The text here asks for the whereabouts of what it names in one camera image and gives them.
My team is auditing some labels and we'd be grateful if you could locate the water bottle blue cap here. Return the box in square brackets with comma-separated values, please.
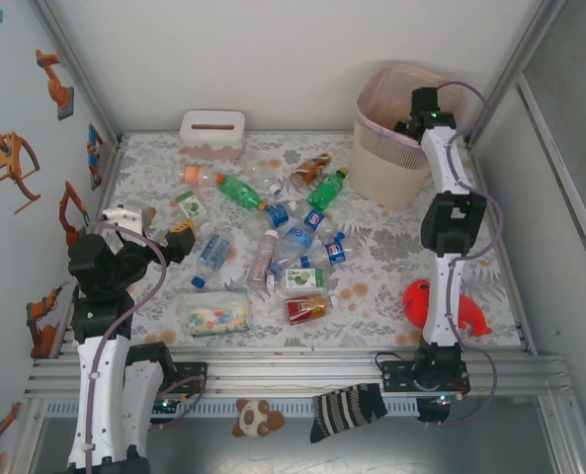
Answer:
[191, 224, 237, 289]

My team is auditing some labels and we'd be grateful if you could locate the pink bin liner bag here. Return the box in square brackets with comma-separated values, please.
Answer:
[356, 61, 469, 159]

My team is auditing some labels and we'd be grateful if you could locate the green bottle orange cap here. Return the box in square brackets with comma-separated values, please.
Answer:
[216, 172, 269, 212]

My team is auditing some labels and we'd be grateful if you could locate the beige ribbed waste bin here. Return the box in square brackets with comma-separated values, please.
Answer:
[349, 61, 469, 209]

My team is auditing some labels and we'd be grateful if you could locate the pink drink bottle white cap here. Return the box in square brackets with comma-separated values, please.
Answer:
[246, 229, 280, 287]

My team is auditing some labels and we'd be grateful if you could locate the crushed clear bottle white cap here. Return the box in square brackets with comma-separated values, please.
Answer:
[242, 157, 285, 197]

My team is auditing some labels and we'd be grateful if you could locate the clear bottle light blue label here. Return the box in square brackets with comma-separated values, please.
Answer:
[271, 221, 318, 271]

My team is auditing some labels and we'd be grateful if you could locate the clear bottle lime label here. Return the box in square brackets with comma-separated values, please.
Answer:
[266, 267, 331, 297]

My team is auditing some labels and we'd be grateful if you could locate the green bottle yellow cap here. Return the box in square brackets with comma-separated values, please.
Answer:
[305, 167, 350, 211]

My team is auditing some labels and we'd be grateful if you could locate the clear bottle red label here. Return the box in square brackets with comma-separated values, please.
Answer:
[283, 293, 341, 327]

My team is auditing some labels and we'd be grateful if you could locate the white pink tissue box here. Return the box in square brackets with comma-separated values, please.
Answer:
[178, 109, 248, 160]

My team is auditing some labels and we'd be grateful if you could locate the plastic bag of colourful pieces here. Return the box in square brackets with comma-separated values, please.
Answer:
[181, 289, 252, 338]

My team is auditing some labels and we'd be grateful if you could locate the brown coffee bottle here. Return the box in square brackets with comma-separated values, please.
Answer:
[290, 151, 334, 188]

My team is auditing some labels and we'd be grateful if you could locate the left controller board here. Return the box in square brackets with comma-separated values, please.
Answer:
[153, 394, 185, 416]

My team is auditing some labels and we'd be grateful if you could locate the controller board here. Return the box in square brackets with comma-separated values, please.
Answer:
[153, 394, 185, 416]
[417, 394, 460, 425]

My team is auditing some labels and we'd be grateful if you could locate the floral table mat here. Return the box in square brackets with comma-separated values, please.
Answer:
[72, 130, 536, 350]

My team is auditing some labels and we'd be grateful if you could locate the red shark plush toy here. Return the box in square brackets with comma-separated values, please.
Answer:
[401, 278, 494, 338]

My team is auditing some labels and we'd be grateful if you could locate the panda plush toy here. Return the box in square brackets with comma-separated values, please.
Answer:
[231, 398, 287, 439]

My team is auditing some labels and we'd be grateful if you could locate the black white striped sock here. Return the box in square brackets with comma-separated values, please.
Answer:
[309, 382, 389, 444]

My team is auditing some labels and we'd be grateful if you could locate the right controller board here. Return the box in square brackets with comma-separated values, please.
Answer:
[417, 394, 460, 425]

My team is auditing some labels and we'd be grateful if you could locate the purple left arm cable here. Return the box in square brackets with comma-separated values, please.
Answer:
[77, 220, 208, 474]

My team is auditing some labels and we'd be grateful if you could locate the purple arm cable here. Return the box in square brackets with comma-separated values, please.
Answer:
[77, 220, 208, 474]
[433, 80, 507, 429]

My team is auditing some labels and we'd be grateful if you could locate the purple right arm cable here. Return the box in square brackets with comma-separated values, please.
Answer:
[433, 80, 507, 429]

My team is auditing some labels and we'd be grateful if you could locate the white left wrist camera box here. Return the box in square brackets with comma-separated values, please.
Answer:
[102, 205, 158, 233]

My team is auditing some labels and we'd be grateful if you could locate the aluminium frame post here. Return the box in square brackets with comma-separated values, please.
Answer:
[31, 0, 126, 149]
[467, 0, 569, 147]

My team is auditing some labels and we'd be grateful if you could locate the blue orange wall sticker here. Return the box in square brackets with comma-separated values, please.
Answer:
[85, 123, 105, 192]

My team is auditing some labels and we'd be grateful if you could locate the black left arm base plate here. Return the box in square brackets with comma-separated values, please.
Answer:
[163, 361, 209, 395]

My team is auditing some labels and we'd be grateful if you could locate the orange claw wall sticker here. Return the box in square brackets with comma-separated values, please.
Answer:
[0, 130, 42, 214]

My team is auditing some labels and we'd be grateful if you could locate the white slotted cable duct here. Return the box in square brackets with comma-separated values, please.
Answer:
[44, 398, 420, 420]

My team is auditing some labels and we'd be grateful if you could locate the aluminium frame rail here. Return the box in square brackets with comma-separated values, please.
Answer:
[23, 348, 578, 402]

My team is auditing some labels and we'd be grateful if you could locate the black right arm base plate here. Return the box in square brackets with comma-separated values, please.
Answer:
[379, 358, 471, 395]

